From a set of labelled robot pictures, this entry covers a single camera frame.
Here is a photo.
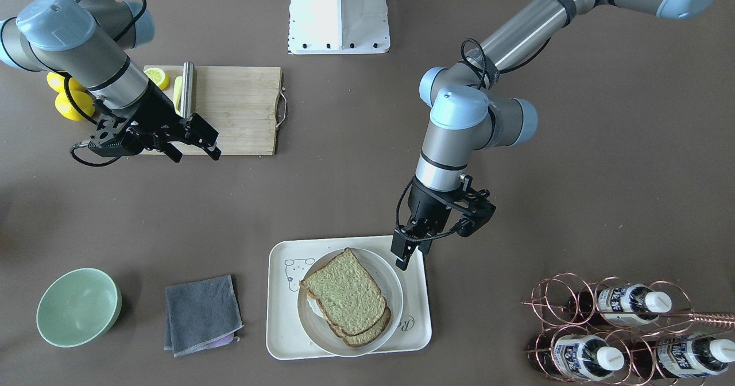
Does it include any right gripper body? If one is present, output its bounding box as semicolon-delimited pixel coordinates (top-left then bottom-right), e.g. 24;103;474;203
88;82;186;157

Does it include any half lemon slice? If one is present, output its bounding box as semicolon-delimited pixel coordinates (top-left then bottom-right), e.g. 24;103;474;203
144;67;171;91

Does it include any copper wire bottle rack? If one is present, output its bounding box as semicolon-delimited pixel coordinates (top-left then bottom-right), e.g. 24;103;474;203
525;272;733;385

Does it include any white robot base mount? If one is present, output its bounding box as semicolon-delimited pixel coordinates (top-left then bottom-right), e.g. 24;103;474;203
287;0;390;55

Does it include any black handled metal tool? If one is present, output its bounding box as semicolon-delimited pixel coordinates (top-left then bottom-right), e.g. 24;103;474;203
179;61;195;119

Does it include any dark grey folded cloth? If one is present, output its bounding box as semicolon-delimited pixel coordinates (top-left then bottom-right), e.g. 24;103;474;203
164;275;243;357

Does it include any dark drink bottle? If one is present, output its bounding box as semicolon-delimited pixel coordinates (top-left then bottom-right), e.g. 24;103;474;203
630;332;734;379
526;334;625;381
563;284;672;329

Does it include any cream rabbit tray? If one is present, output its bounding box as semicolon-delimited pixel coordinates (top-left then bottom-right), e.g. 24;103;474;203
266;235;432;360

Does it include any yellow lemon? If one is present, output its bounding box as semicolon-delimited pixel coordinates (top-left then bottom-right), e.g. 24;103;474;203
55;90;95;121
45;72;87;93

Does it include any wooden cutting board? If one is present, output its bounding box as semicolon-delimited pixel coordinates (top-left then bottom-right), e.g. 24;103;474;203
122;65;289;156

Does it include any mint green bowl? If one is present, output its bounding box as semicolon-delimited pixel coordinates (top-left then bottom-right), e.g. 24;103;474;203
36;268;122;348

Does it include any white plate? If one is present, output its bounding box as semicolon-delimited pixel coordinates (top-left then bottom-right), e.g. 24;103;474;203
297;248;404;357

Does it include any yellow plastic knife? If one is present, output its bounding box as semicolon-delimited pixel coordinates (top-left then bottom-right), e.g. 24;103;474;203
172;75;183;115

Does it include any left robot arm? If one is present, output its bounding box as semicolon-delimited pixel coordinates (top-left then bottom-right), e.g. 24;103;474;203
390;0;715;271

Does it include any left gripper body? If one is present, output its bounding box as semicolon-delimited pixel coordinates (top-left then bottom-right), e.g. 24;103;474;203
402;175;496;238

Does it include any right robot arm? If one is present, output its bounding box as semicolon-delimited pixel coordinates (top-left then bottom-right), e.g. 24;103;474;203
2;0;221;163

